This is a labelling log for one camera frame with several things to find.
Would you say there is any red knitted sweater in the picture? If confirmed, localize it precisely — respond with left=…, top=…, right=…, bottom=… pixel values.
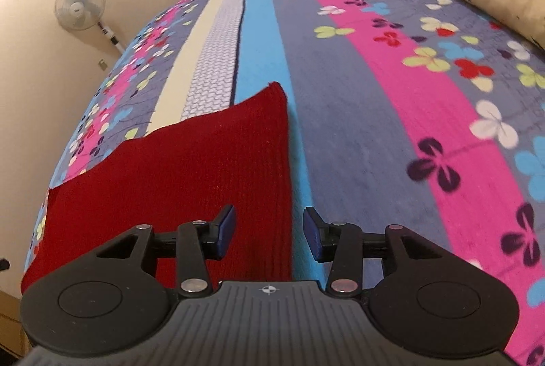
left=20, top=82, right=294, bottom=294

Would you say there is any floral striped bed blanket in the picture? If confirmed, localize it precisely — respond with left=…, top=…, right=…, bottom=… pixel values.
left=26, top=0, right=545, bottom=366

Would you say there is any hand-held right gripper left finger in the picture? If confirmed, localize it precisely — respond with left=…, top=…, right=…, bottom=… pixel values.
left=96, top=204, right=236, bottom=298

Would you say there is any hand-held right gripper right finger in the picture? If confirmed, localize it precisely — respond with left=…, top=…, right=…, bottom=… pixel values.
left=302, top=207, right=443, bottom=299

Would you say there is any white standing fan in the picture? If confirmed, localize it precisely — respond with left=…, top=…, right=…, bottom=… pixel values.
left=54, top=0, right=126, bottom=54

